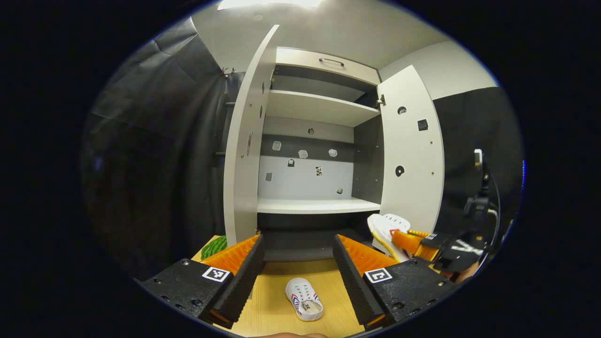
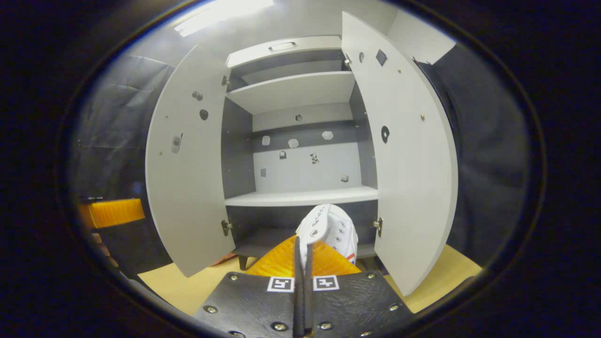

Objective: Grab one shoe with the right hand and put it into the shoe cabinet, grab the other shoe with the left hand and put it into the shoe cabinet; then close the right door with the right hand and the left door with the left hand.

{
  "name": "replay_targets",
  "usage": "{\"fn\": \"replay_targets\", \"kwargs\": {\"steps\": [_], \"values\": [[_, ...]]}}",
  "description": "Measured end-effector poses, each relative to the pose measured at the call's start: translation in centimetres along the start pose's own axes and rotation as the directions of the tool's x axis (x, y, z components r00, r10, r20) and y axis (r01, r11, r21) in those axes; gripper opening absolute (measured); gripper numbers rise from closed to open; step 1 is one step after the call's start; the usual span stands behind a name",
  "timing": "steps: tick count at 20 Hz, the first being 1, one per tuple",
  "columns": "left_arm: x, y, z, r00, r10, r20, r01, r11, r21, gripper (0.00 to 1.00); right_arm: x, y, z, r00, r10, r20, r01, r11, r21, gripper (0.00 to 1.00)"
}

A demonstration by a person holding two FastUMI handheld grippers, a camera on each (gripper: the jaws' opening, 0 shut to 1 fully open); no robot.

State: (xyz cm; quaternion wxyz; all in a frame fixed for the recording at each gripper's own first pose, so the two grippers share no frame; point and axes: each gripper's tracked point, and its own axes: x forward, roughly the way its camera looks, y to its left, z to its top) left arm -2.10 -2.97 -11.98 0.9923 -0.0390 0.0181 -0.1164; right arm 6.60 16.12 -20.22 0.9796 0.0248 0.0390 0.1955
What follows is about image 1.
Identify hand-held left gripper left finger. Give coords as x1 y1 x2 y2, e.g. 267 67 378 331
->
140 233 266 330

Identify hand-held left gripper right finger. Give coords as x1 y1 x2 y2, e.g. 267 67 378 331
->
332 233 459 330

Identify white canvas shoe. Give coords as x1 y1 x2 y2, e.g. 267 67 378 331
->
367 214 412 262
285 278 324 322

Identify white cabinet door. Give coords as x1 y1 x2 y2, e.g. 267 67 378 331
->
223 24 280 247
377 65 445 235

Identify white shoe cabinet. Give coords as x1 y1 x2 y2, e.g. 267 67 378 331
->
256 47 383 263

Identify white cabinet drawer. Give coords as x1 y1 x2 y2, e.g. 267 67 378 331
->
275 47 381 86

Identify watermelon slice toy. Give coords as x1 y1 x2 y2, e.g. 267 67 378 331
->
201 235 228 261

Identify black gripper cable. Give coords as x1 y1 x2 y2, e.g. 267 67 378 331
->
486 173 502 252

